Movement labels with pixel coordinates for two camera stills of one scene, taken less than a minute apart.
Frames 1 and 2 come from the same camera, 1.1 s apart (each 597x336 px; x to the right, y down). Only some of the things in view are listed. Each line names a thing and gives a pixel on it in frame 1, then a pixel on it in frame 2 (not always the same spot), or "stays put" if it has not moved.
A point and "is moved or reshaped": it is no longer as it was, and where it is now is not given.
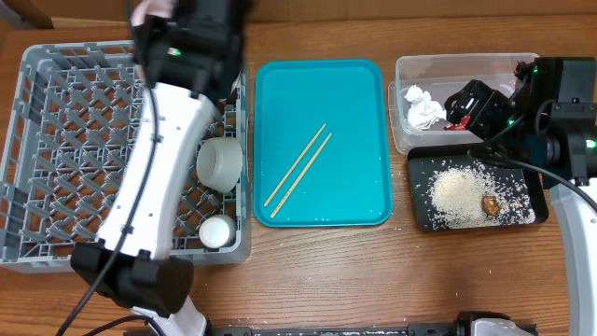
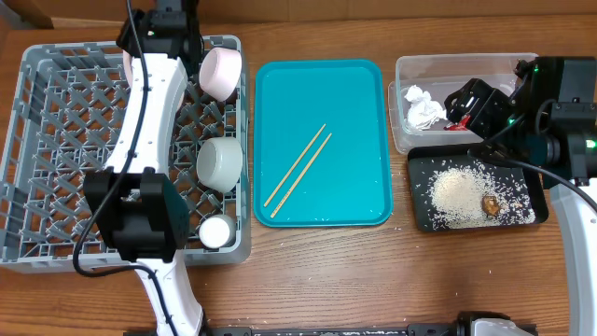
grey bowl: [219, 163] stays put
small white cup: [217, 231] stays put
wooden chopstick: [299, 177] stays put
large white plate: [156, 7] is moved or reshaped
